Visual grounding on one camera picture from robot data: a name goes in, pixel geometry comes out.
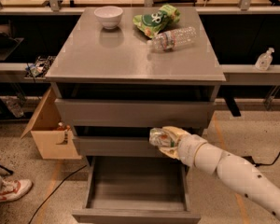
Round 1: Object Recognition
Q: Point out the white red sneaker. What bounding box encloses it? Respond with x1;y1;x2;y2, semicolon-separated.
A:
0;179;33;203

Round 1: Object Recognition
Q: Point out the hand sanitizer pump bottle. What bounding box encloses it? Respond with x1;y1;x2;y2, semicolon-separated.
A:
255;48;274;71

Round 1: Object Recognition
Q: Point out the black floor cable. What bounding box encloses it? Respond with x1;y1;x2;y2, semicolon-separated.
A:
27;163;89;224

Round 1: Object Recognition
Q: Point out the cardboard box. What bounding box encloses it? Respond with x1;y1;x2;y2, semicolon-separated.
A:
21;88;81;160

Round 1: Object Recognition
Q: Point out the black pedal cable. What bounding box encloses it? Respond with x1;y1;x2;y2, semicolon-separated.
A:
254;140;280;168

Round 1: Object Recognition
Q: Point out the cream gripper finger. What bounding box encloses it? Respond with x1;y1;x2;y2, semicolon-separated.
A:
159;147;179;160
162;126;189;139

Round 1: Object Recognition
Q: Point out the white bowl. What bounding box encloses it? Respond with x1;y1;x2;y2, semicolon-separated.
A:
94;6;123;29

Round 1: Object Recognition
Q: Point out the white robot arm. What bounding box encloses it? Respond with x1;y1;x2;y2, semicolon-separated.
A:
159;126;280;221

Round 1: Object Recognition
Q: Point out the grey drawer cabinet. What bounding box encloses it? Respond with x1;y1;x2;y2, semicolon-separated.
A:
45;6;227;161

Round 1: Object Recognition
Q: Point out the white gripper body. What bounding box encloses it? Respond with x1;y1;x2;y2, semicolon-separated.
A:
177;134;207;167

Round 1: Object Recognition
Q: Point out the grey bottom drawer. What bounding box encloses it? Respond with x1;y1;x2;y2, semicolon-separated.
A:
72;157;201;224

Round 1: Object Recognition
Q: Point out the black shoe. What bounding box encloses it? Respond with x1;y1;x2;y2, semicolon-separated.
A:
0;164;14;175

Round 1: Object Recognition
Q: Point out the grey middle drawer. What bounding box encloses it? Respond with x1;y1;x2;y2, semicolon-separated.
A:
73;136;164;158

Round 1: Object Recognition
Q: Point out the green chip bag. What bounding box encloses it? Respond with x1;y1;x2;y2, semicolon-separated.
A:
133;4;180;38

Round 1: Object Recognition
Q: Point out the grey top drawer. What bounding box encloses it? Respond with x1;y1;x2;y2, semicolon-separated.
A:
55;99;214;128

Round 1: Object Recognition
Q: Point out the black foot pedal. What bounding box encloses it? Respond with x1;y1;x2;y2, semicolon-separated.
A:
242;156;257;167

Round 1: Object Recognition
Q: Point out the grey drawer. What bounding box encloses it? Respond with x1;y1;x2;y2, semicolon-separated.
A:
55;99;214;128
72;157;201;224
73;136;164;158

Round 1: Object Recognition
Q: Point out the clear plastic water bottle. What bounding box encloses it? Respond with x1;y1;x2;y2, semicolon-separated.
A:
147;27;196;52

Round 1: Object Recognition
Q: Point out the crushed 7up can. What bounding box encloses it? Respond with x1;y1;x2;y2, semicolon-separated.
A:
149;128;175;147

